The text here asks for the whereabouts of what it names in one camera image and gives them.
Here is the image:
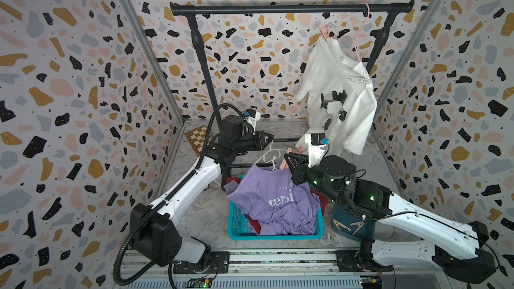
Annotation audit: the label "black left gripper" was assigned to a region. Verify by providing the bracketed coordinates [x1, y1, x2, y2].
[233, 130, 274, 156]

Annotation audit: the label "white plastic hangers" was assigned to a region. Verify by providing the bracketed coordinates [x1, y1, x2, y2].
[254, 142, 288, 171]

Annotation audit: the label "purple garment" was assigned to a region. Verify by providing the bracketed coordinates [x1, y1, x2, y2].
[224, 164, 322, 236]

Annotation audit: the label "white printed t-shirt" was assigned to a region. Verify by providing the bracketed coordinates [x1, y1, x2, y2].
[296, 38, 377, 156]

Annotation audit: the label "pink wire hanger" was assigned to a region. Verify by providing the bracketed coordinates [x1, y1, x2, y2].
[338, 2, 371, 63]

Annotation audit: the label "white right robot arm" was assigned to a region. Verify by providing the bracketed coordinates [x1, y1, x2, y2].
[285, 154, 500, 284]

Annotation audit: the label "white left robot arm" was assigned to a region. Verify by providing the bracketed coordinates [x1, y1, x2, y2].
[128, 110, 274, 269]

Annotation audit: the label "red garment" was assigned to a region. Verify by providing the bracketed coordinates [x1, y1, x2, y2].
[226, 175, 330, 234]

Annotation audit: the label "wooden chessboard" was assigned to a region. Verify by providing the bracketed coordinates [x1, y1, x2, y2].
[185, 125, 207, 157]

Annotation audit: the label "dark teal clothespin bin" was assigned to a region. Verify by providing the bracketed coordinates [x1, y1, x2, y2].
[331, 204, 375, 241]

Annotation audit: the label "teal laundry basket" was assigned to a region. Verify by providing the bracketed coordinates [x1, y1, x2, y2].
[228, 174, 325, 242]

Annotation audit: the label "aluminium corner profile right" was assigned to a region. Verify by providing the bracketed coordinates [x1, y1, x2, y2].
[375, 0, 444, 119]

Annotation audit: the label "aluminium corner profile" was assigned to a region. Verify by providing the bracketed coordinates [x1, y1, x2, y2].
[119, 0, 185, 126]
[375, 0, 444, 119]

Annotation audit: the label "dark grey clothes rack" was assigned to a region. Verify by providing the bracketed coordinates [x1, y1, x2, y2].
[169, 0, 416, 189]

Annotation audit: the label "aluminium corner profile left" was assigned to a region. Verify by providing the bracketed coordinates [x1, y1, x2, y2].
[119, 0, 185, 126]

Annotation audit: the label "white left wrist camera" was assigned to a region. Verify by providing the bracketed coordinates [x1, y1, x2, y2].
[243, 108, 261, 131]

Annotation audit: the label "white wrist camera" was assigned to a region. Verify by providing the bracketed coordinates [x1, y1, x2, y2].
[304, 133, 329, 167]
[243, 108, 261, 131]

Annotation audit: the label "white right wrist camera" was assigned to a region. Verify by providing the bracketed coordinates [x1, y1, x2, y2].
[304, 133, 329, 167]

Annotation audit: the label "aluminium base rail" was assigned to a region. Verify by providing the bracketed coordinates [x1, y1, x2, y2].
[110, 248, 406, 289]

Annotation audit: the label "black corrugated cable conduit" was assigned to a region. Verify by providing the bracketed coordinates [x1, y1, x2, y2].
[112, 103, 246, 286]

